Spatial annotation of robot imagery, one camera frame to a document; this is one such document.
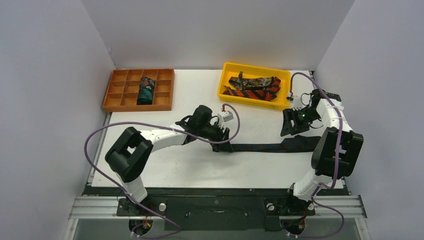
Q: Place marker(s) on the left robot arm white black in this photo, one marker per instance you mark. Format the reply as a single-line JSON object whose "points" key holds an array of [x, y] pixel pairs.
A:
{"points": [[129, 154]]}

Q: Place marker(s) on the aluminium frame rail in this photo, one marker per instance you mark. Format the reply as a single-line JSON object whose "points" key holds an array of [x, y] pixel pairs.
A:
{"points": [[105, 207]]}

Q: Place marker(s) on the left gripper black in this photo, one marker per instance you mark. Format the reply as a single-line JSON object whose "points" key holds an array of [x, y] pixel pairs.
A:
{"points": [[220, 135]]}

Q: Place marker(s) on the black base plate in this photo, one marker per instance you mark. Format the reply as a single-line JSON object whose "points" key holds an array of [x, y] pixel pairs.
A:
{"points": [[217, 209]]}

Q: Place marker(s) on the rolled green patterned tie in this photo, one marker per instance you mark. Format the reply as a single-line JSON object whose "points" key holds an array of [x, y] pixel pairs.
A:
{"points": [[146, 91]]}

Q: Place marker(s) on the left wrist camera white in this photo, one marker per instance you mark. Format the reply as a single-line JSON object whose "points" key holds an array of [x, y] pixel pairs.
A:
{"points": [[223, 117]]}

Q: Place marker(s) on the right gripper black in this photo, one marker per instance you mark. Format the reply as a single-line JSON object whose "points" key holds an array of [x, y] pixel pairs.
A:
{"points": [[293, 121]]}

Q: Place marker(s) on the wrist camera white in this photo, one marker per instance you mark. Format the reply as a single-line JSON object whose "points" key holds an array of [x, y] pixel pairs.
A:
{"points": [[223, 117], [295, 102]]}

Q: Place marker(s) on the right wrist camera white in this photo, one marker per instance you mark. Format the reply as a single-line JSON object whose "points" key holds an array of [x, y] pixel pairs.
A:
{"points": [[295, 102]]}

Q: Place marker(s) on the orange black striped tie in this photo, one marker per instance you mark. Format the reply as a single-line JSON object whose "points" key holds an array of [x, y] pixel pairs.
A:
{"points": [[267, 95]]}

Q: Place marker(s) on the yellow plastic tray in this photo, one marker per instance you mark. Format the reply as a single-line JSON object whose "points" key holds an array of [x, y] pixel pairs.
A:
{"points": [[231, 69]]}

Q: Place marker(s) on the orange wooden divider tray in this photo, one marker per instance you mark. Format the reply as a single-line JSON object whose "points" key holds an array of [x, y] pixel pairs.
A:
{"points": [[123, 87]]}

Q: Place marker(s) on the navy striped tie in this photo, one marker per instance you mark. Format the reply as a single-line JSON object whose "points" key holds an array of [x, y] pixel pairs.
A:
{"points": [[296, 144]]}

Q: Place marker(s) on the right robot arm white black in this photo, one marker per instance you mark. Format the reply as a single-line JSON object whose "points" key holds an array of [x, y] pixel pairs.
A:
{"points": [[335, 154]]}

